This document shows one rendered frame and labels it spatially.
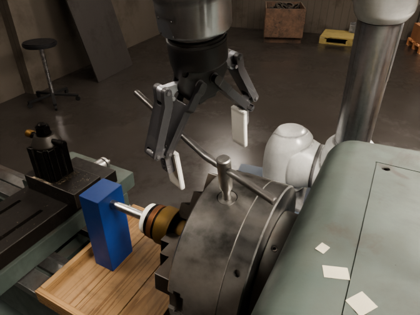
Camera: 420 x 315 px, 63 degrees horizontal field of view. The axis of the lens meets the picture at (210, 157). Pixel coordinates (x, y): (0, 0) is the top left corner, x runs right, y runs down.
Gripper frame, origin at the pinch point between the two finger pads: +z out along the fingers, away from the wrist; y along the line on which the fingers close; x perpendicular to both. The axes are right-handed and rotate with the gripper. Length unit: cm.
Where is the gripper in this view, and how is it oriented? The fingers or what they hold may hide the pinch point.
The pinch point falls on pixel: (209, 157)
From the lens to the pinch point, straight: 54.5
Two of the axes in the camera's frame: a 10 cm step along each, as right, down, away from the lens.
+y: -7.4, 4.9, -4.6
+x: 6.7, 4.5, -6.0
